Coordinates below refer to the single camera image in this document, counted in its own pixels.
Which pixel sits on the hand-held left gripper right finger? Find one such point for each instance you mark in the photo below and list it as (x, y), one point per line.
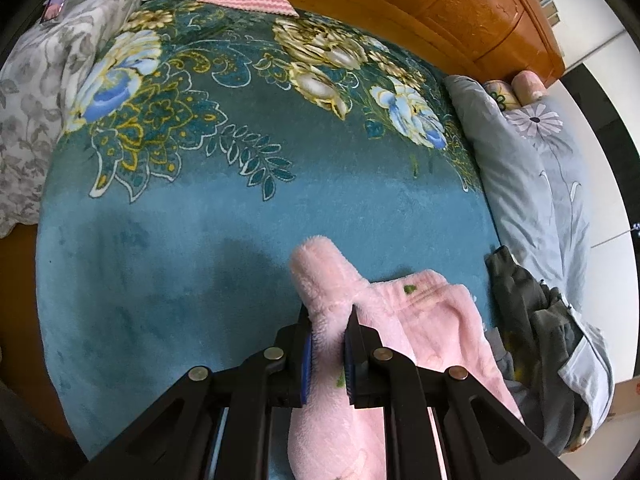
(348, 366)

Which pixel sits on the wooden headboard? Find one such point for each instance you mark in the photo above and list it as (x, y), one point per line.
(425, 5)

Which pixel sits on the light blue flower quilt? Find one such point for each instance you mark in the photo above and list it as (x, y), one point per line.
(530, 180)

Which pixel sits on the teal floral blanket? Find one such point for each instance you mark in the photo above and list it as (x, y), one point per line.
(240, 210)

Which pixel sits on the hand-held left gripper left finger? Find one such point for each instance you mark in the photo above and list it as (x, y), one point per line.
(306, 366)

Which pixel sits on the pink floral pillow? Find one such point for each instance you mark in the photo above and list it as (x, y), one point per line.
(515, 89)

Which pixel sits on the dark grey garment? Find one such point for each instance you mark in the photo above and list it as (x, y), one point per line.
(540, 340)

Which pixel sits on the pink fleece garment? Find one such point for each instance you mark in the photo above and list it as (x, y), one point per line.
(400, 340)

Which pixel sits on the grey floral quilt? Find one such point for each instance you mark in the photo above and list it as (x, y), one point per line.
(45, 90)

